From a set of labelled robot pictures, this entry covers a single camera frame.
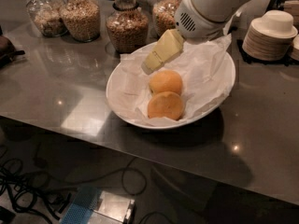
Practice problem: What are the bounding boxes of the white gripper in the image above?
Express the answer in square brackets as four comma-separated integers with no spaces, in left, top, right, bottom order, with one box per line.
[142,0,231,75]

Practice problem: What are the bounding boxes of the orange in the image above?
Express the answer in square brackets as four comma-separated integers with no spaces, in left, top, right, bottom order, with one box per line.
[149,70,183,95]
[147,91,184,120]

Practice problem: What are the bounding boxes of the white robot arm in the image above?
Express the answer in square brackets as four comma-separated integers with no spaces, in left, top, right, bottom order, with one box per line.
[167,0,250,49]

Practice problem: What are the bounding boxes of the white oval bowl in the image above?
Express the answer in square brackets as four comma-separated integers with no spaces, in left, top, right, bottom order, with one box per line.
[106,40,236,131]

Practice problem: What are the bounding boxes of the white bowl on plates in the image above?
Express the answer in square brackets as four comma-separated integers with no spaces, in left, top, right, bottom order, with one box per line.
[260,10,298,38]

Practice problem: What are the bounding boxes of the glass jar of grains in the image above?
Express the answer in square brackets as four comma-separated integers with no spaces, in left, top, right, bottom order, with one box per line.
[60,0,100,42]
[152,0,181,36]
[106,0,149,53]

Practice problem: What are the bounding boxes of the white crumpled paper liner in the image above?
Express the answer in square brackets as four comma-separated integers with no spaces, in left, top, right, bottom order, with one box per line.
[116,33,233,128]

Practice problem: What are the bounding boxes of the stack of white plates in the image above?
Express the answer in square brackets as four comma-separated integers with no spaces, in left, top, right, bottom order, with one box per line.
[242,19,297,62]

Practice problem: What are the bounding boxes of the black tray under plates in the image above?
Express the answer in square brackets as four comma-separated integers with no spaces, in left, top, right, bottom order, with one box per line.
[236,39,299,66]

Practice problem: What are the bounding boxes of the far left glass jar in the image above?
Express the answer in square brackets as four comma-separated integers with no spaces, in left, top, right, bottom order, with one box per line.
[26,0,67,37]

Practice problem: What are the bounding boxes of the dark brown object at left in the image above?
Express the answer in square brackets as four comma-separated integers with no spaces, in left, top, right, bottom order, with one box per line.
[0,27,25,68]

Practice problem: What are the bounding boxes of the blue and metal floor box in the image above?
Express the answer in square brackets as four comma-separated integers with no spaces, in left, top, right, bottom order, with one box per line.
[60,187,135,224]

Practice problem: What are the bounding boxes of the black cables on floor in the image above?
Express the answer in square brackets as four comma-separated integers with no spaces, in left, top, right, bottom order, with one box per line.
[0,143,176,224]

